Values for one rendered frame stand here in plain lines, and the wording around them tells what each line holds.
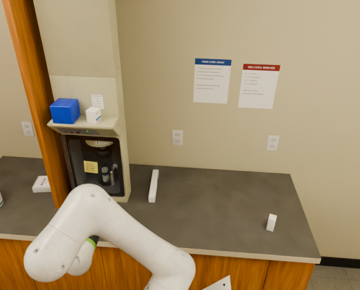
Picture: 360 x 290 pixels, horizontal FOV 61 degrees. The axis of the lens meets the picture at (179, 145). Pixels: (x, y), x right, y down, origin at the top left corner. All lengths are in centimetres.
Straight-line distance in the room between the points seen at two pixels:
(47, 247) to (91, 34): 93
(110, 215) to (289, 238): 112
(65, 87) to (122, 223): 86
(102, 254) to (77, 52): 106
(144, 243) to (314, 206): 174
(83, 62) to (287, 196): 140
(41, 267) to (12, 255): 120
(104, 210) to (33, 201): 118
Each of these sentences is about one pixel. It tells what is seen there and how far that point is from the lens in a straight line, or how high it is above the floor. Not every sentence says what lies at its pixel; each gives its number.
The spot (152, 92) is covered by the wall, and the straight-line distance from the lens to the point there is 195.
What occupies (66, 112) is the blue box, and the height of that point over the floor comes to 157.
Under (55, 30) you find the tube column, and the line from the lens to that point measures 153.
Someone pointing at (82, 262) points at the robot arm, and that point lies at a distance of 133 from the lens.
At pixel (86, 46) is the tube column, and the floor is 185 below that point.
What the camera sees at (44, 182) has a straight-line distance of 211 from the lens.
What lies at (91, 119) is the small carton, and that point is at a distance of 152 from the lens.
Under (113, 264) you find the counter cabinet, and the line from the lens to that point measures 188.
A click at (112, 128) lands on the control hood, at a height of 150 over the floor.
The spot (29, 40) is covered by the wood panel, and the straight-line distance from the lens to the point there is 158.
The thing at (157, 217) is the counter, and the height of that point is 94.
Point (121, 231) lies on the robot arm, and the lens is 95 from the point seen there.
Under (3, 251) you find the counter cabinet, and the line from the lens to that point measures 209.
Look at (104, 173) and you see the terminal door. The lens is 177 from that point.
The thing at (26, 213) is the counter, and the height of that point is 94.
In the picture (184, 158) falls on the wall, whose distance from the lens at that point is 215.
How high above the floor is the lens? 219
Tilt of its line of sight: 31 degrees down
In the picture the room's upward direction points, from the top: 1 degrees clockwise
